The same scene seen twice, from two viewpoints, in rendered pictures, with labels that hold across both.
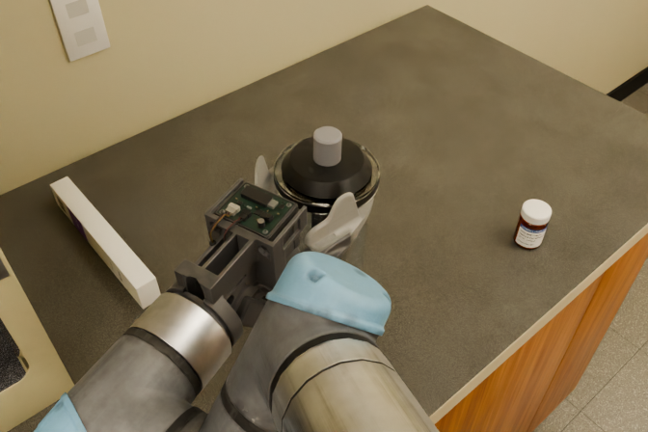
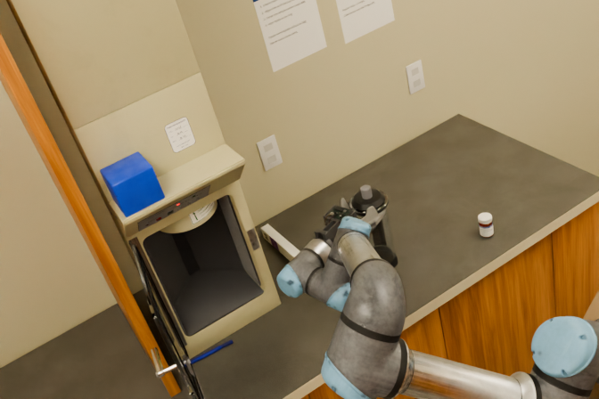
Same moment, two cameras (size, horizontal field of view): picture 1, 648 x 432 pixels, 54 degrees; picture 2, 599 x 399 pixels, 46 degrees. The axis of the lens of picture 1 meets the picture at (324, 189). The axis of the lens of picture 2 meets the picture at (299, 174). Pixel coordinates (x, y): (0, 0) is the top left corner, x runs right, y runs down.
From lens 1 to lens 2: 1.30 m
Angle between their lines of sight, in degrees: 18
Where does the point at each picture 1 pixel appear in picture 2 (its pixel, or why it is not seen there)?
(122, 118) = (290, 196)
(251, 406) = (334, 255)
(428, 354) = (430, 282)
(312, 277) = (347, 220)
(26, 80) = (248, 182)
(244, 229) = (335, 218)
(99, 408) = (296, 264)
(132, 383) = (304, 259)
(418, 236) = (432, 237)
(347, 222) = (373, 217)
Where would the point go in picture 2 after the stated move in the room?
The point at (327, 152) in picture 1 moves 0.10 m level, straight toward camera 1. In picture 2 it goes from (365, 193) to (362, 217)
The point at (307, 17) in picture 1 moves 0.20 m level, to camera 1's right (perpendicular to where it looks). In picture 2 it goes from (381, 133) to (437, 126)
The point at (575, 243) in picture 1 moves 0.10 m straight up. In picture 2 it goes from (511, 232) to (509, 207)
